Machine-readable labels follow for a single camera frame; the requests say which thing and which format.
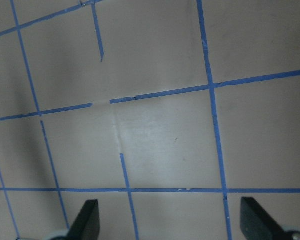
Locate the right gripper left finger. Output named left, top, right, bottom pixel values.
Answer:
left=67, top=199, right=101, bottom=240

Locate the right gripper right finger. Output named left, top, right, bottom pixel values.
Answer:
left=240, top=197, right=289, bottom=240

